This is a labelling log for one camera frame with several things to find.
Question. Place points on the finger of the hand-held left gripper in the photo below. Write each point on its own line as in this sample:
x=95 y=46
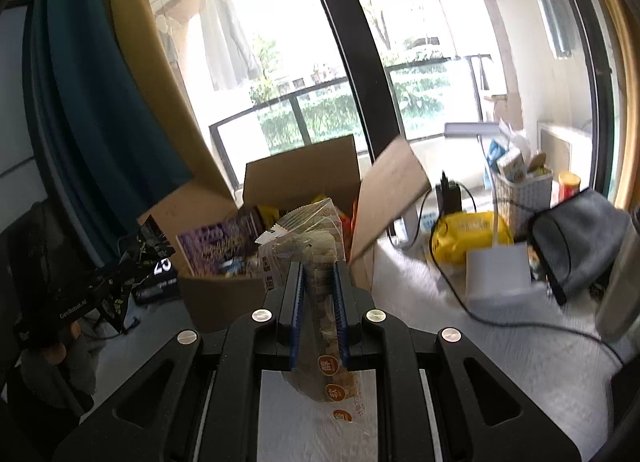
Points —
x=120 y=274

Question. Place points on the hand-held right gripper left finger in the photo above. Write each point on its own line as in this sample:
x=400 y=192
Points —
x=297 y=312

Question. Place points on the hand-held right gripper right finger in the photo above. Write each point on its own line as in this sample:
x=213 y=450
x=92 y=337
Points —
x=341 y=312

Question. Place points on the black snack packet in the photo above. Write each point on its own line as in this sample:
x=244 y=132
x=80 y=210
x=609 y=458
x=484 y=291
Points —
x=150 y=239

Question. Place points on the clear rice cracker packet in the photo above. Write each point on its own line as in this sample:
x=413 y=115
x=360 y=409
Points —
x=315 y=252

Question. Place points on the purple snack packet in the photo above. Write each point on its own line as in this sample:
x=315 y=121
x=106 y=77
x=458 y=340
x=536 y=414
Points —
x=215 y=247

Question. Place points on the yellow snack packet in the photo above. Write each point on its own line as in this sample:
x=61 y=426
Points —
x=270 y=216

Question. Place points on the cardboard box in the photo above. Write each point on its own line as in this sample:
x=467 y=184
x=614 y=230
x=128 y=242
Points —
x=300 y=171

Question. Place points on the person's left forearm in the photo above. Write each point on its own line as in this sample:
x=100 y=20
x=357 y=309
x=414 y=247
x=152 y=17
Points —
x=60 y=382

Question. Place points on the tablet with clock display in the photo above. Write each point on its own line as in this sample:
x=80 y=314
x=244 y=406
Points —
x=160 y=282

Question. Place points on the yellow plastic bag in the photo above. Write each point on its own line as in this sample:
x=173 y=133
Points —
x=465 y=237

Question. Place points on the black charger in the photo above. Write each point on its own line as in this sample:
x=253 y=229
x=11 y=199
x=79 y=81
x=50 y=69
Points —
x=449 y=197

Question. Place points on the white desk lamp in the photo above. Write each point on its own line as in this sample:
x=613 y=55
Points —
x=500 y=272

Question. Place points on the teal curtain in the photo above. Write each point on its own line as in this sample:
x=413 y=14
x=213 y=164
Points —
x=85 y=91

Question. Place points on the yellow curtain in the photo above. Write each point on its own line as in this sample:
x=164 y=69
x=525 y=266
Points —
x=150 y=66
x=625 y=116

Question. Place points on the balcony railing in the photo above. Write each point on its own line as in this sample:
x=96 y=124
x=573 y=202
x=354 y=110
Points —
x=300 y=91

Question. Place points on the white mesh basket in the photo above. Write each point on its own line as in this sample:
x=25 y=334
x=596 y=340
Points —
x=530 y=197

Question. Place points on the small carton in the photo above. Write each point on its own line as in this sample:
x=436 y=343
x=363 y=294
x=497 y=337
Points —
x=512 y=164

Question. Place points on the wooden scoop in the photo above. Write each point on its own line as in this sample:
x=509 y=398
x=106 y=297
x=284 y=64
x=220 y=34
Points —
x=537 y=162

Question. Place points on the hanging clothing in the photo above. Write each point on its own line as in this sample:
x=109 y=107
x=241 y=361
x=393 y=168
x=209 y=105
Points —
x=225 y=41

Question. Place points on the grey bag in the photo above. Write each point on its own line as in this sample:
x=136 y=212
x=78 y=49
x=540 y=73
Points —
x=585 y=237

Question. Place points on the yellow chips can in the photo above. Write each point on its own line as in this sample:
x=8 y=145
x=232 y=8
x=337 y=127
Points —
x=570 y=187

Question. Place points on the white low cabinet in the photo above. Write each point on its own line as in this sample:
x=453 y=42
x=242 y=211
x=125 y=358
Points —
x=555 y=146

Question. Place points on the steel thermos tumbler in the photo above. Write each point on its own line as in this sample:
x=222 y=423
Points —
x=622 y=292

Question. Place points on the black window frame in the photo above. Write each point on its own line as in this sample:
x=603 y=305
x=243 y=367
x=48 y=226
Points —
x=350 y=41

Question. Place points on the grey oblong wall fixture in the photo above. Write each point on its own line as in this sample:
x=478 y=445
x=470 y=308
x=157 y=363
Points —
x=550 y=6

